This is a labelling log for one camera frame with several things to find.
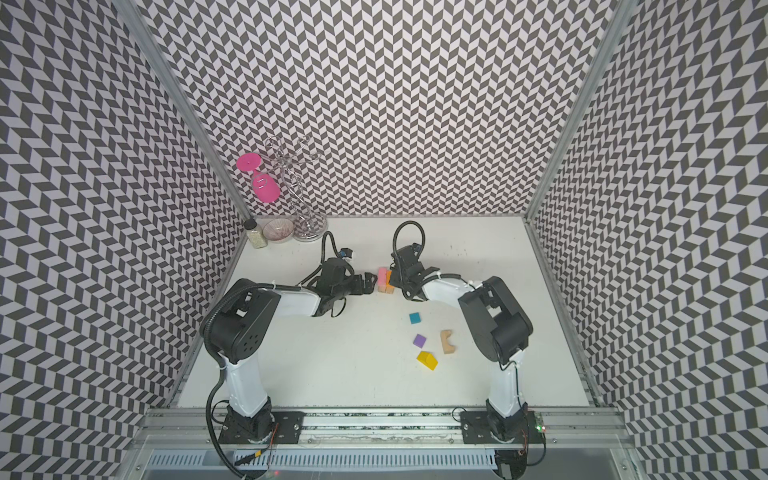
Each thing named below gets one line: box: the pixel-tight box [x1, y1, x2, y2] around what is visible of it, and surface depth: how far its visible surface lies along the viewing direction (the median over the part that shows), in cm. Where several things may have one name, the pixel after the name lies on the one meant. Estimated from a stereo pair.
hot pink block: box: [378, 267, 387, 287], surface depth 98 cm
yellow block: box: [416, 351, 439, 371], surface depth 84 cm
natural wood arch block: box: [440, 330, 456, 354], surface depth 88 cm
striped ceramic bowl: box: [262, 218, 294, 243], surface depth 114 cm
